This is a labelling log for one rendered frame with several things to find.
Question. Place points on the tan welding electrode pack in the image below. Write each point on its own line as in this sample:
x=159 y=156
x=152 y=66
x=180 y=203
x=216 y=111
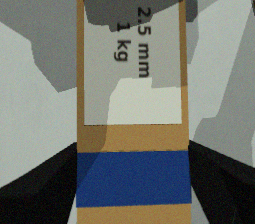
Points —
x=132 y=113

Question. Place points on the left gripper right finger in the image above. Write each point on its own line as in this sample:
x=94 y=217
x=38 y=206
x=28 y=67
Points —
x=224 y=187

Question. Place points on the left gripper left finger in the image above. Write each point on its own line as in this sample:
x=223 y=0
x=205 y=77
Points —
x=45 y=194

